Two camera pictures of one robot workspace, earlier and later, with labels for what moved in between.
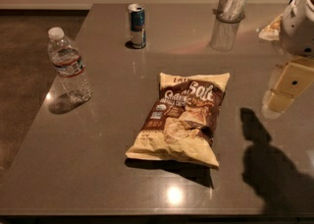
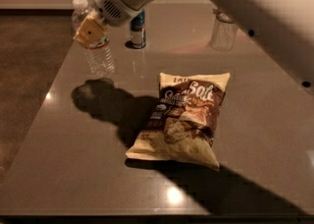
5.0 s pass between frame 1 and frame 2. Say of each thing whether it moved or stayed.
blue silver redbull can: stayed
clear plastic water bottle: moved
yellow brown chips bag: stayed
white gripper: moved
